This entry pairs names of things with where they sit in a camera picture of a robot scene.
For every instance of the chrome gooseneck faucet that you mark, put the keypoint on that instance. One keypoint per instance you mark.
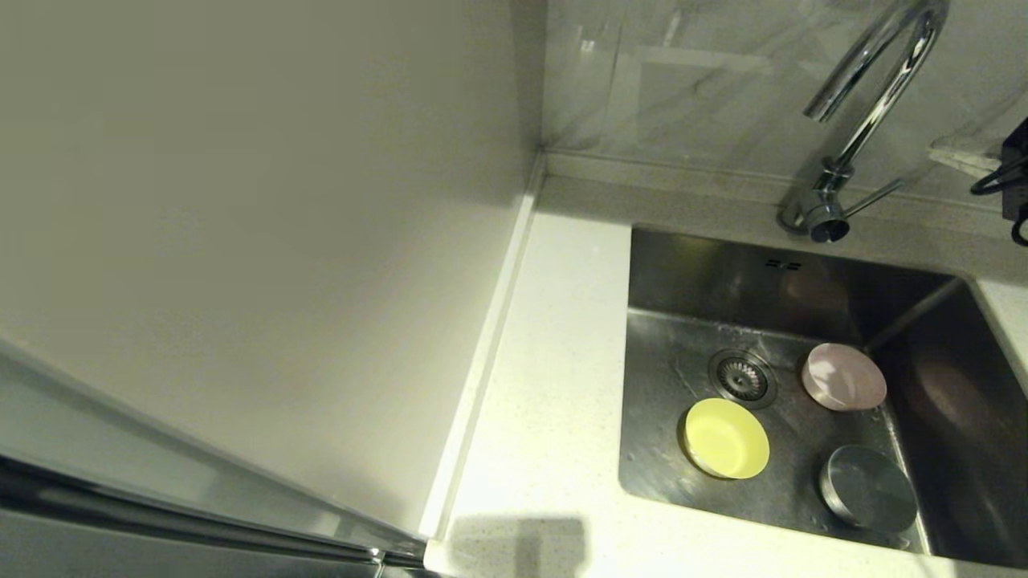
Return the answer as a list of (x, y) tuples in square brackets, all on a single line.
[(827, 213)]

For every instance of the pale grey bowl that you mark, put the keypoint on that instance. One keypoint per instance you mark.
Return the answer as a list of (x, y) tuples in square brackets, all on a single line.
[(871, 490)]

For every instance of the round metal drain strainer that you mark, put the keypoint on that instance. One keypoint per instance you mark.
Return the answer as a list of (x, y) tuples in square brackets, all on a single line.
[(743, 378)]

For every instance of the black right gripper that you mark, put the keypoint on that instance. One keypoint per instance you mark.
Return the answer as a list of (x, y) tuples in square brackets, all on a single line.
[(1017, 189)]

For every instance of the stainless steel sink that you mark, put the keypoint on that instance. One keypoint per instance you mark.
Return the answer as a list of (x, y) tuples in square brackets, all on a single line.
[(666, 321)]

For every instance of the yellow bowl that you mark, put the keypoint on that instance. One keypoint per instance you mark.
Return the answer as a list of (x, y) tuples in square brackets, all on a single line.
[(727, 440)]

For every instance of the tall white cabinet panel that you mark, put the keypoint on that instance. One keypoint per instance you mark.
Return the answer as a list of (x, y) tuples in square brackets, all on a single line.
[(241, 201)]

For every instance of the pink bowl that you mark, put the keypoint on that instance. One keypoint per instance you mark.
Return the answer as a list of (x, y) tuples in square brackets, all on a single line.
[(847, 377)]

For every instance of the white counter edge strip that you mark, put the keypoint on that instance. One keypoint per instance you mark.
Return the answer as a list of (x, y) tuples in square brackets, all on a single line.
[(482, 353)]

